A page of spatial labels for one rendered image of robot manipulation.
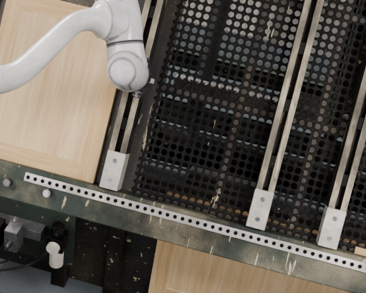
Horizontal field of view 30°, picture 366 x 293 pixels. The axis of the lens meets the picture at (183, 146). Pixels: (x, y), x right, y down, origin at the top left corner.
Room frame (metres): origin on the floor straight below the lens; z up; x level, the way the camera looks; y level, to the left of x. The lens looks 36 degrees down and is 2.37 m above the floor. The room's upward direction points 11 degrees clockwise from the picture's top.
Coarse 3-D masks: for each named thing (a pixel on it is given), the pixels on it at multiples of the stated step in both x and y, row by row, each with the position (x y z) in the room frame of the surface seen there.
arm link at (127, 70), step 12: (108, 48) 1.61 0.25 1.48; (120, 48) 1.59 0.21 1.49; (132, 48) 1.60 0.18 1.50; (108, 60) 1.58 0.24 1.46; (120, 60) 1.54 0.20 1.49; (132, 60) 1.55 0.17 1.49; (144, 60) 1.60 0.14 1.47; (108, 72) 1.53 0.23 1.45; (120, 72) 1.52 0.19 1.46; (132, 72) 1.53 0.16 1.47; (144, 72) 1.57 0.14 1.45; (120, 84) 1.52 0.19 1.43; (132, 84) 1.53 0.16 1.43; (144, 84) 1.60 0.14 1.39
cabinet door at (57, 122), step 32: (32, 0) 2.07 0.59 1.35; (0, 32) 2.01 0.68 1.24; (32, 32) 2.01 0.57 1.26; (0, 64) 1.95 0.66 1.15; (64, 64) 1.96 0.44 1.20; (96, 64) 1.96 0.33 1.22; (0, 96) 1.89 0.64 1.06; (32, 96) 1.90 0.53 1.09; (64, 96) 1.90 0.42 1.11; (96, 96) 1.90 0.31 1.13; (0, 128) 1.84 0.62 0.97; (32, 128) 1.84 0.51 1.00; (64, 128) 1.84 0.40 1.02; (96, 128) 1.84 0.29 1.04; (32, 160) 1.78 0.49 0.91; (64, 160) 1.78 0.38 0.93; (96, 160) 1.78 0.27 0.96
